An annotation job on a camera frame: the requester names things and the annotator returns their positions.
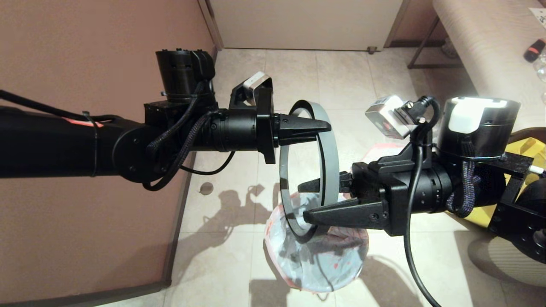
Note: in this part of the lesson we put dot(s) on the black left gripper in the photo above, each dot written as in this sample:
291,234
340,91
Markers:
266,128

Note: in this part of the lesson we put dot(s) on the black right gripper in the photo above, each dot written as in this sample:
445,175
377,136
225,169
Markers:
392,187

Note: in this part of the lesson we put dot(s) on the fresh white pink trash bag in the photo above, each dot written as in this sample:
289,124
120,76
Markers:
324,264

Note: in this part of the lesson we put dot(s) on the used white pink trash bag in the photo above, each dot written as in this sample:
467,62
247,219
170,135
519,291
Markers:
384,153

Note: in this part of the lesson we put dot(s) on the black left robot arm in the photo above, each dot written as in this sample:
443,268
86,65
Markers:
64,140

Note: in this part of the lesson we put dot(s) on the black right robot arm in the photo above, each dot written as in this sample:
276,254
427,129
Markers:
482,128

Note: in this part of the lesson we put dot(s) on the yellow shopping bag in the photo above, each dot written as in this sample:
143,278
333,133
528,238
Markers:
522,147

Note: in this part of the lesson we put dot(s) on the white door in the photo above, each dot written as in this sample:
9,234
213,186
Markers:
307,23

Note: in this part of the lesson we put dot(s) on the small metal door stopper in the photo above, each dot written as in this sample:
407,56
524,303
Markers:
372,50

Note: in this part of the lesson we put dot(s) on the round metal floor plate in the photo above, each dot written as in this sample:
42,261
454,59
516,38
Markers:
207,188

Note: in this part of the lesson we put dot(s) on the small grey patterned object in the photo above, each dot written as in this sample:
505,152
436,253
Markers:
448,50

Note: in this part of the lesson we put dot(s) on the black orange marker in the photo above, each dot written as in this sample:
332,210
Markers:
535,49

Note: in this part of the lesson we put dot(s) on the white printed paper sheet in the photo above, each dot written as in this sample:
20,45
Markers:
538,16

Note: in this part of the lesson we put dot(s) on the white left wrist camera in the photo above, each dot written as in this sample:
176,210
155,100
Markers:
256,85

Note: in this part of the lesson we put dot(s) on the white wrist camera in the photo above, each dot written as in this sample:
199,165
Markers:
386,117
256,85

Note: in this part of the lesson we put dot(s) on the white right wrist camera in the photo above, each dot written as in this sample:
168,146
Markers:
386,117

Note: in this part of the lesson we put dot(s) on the dark metal table frame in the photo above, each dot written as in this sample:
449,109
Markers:
420,47

